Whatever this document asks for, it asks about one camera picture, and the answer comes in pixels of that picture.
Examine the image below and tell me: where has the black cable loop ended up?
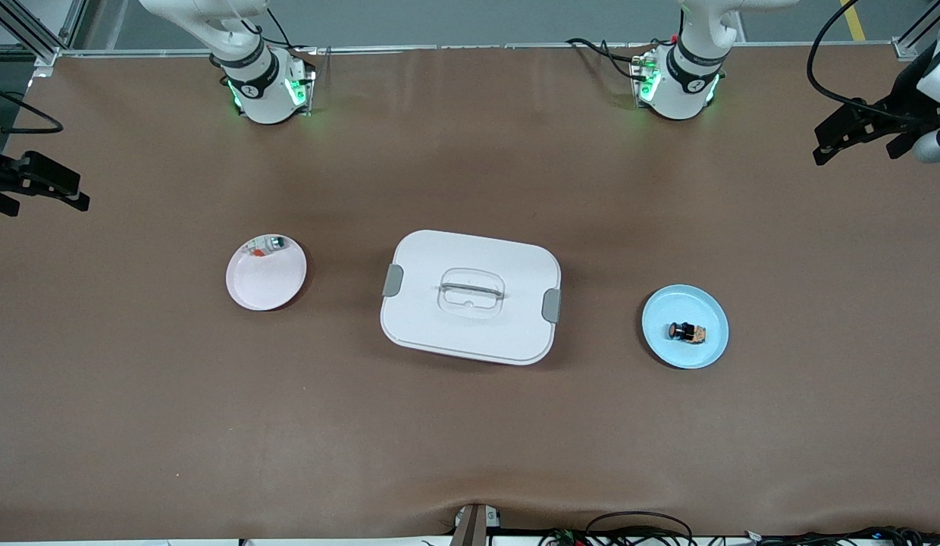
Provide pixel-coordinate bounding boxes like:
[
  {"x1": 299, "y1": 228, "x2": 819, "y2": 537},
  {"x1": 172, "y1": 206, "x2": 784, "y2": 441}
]
[{"x1": 584, "y1": 511, "x2": 695, "y2": 546}]

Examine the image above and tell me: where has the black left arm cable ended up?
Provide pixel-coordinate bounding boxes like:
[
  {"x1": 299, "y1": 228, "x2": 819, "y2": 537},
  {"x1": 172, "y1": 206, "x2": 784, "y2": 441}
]
[{"x1": 807, "y1": 0, "x2": 929, "y2": 126}]

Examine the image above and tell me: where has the white clear switch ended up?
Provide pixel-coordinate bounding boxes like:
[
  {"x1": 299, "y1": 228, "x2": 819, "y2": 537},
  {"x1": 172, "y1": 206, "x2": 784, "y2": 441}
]
[{"x1": 243, "y1": 236, "x2": 289, "y2": 259}]

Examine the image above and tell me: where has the black cable bundle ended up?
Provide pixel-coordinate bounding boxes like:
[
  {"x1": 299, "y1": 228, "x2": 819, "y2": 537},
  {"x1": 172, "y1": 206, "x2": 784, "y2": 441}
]
[{"x1": 743, "y1": 525, "x2": 940, "y2": 546}]

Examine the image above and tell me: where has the pink plate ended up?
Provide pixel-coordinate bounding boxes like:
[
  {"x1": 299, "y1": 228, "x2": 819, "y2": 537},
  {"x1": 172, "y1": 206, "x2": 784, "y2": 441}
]
[{"x1": 226, "y1": 234, "x2": 308, "y2": 312}]

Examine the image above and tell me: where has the aluminium frame post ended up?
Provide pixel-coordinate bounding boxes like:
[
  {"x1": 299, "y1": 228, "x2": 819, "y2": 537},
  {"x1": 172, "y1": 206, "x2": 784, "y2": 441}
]
[
  {"x1": 0, "y1": 0, "x2": 88, "y2": 65},
  {"x1": 893, "y1": 0, "x2": 940, "y2": 61}
]

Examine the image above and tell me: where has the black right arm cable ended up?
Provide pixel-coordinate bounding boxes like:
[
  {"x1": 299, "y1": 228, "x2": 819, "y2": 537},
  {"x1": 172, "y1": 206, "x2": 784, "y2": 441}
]
[{"x1": 0, "y1": 82, "x2": 64, "y2": 136}]

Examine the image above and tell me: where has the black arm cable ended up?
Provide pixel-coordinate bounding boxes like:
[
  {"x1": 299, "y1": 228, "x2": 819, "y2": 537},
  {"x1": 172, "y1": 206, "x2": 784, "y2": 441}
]
[
  {"x1": 807, "y1": 0, "x2": 929, "y2": 126},
  {"x1": 0, "y1": 82, "x2": 64, "y2": 136}
]

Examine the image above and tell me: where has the aluminium table edge rail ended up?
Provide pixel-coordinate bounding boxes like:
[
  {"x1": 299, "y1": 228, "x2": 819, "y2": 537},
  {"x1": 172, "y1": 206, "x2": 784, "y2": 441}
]
[{"x1": 61, "y1": 42, "x2": 895, "y2": 58}]

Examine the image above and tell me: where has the black base cable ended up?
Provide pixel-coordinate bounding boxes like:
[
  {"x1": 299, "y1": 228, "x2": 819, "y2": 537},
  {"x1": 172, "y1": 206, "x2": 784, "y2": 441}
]
[
  {"x1": 264, "y1": 6, "x2": 319, "y2": 55},
  {"x1": 566, "y1": 36, "x2": 656, "y2": 81}
]

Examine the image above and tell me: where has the light blue plate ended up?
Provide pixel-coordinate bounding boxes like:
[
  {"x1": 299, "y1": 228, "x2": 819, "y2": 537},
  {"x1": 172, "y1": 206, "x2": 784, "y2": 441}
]
[{"x1": 641, "y1": 284, "x2": 730, "y2": 370}]

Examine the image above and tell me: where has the brown table mat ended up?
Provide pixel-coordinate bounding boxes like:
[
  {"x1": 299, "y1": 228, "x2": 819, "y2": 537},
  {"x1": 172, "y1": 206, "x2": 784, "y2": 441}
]
[{"x1": 0, "y1": 44, "x2": 940, "y2": 541}]

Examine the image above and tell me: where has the white lidded storage box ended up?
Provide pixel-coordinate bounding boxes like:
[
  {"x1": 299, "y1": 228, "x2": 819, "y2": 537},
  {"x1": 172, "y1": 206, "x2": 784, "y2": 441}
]
[{"x1": 380, "y1": 230, "x2": 562, "y2": 366}]

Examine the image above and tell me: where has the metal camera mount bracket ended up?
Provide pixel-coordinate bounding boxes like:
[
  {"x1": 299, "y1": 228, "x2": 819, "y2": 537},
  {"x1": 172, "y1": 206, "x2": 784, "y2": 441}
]
[{"x1": 450, "y1": 503, "x2": 502, "y2": 546}]

